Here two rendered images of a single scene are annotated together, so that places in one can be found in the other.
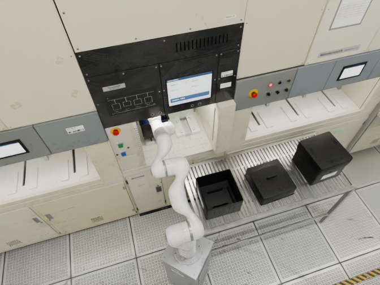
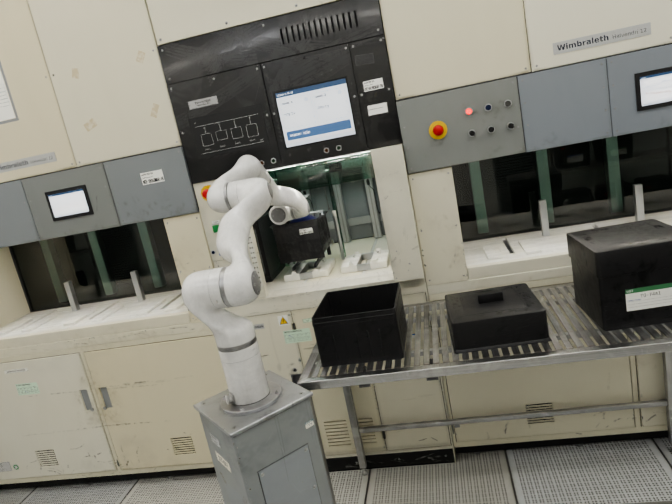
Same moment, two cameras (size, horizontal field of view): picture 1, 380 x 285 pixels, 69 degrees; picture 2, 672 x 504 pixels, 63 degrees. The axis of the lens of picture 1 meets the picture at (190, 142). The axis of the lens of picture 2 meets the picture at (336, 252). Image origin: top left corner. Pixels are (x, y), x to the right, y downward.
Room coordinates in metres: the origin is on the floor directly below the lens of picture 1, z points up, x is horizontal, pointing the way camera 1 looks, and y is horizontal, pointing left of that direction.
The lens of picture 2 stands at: (-0.66, -1.00, 1.52)
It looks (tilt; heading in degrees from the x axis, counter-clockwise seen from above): 13 degrees down; 27
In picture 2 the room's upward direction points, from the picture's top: 12 degrees counter-clockwise
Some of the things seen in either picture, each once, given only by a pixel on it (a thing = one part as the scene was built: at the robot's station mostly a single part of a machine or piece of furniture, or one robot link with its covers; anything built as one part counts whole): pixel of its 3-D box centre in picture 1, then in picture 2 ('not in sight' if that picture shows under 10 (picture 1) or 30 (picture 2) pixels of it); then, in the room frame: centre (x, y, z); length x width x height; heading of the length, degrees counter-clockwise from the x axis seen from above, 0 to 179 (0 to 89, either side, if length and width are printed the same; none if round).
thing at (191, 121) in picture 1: (185, 125); (365, 259); (1.61, 0.04, 0.89); 0.22 x 0.21 x 0.04; 16
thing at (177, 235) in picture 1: (181, 236); (217, 307); (0.57, 0.07, 1.07); 0.19 x 0.12 x 0.24; 105
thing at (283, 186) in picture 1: (270, 180); (492, 311); (1.08, -0.62, 0.83); 0.29 x 0.29 x 0.13; 18
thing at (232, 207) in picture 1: (217, 194); (362, 322); (0.96, -0.20, 0.85); 0.28 x 0.28 x 0.17; 15
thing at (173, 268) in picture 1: (188, 264); (278, 503); (0.58, 0.04, 0.38); 0.28 x 0.28 x 0.76; 61
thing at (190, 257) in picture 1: (186, 246); (244, 371); (0.58, 0.04, 0.85); 0.19 x 0.19 x 0.18
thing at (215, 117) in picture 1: (162, 113); (331, 242); (1.68, 0.23, 0.98); 0.95 x 0.88 x 1.95; 16
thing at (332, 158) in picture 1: (319, 158); (629, 272); (1.23, -1.03, 0.89); 0.29 x 0.29 x 0.25; 20
